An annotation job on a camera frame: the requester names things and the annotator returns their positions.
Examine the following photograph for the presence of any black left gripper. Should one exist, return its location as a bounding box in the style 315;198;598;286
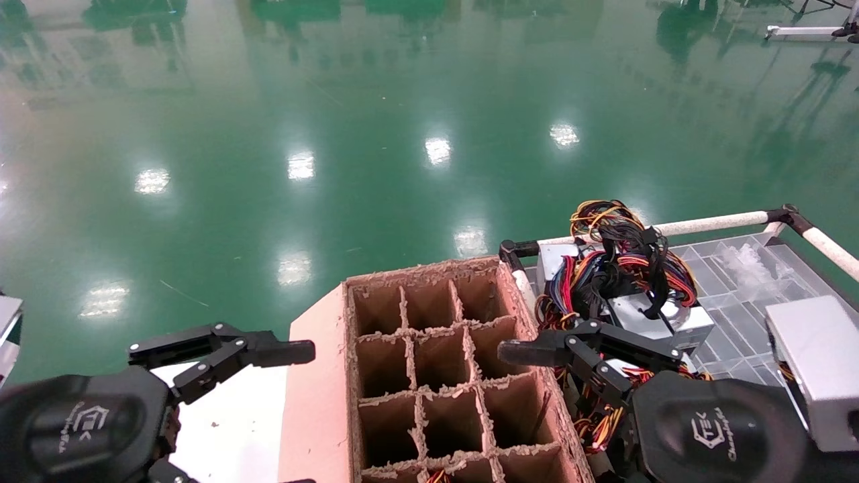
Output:
0;366;199;483

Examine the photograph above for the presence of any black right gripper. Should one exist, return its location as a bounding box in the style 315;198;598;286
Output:
627;370;859;483

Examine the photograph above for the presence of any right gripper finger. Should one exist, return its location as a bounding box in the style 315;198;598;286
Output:
497;319;685;409

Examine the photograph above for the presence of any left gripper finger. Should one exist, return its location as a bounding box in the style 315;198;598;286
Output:
128;322;316;405

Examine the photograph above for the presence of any brown cardboard box with dividers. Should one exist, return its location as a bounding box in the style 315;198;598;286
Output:
279;255;595;483

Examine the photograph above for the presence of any short white cart pipe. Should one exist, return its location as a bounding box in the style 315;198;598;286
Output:
511;267;538;316

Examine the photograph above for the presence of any black pipe connector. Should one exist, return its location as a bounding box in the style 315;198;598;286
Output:
765;204;816;235
499;239;541;272

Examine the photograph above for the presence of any silver power supply with fan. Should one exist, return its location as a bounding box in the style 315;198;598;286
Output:
569;200;716;353

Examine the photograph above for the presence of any clear plastic bag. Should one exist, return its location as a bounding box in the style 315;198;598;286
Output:
715;241;796;290

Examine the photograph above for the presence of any long white cart pipe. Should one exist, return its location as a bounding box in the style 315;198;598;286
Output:
537;211;770;246

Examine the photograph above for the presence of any grey metal panel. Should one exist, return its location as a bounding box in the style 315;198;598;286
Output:
0;294;25;386

